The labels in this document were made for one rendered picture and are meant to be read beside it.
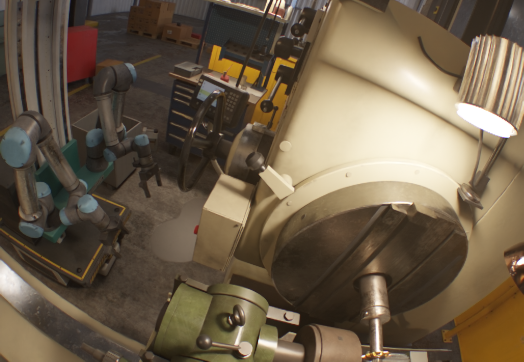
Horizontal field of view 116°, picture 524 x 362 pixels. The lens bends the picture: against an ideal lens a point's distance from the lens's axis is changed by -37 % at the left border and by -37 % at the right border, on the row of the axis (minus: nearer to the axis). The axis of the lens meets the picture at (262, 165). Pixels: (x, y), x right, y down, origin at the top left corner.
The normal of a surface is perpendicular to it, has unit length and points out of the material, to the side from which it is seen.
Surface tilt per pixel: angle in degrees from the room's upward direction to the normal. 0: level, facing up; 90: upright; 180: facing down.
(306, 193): 90
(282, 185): 90
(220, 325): 21
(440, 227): 90
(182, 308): 6
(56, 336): 0
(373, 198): 32
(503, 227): 90
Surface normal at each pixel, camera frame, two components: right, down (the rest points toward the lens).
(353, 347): 0.33, -0.87
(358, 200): -0.36, -0.82
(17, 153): 0.36, 0.53
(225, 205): 0.29, -0.77
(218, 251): -0.18, 0.53
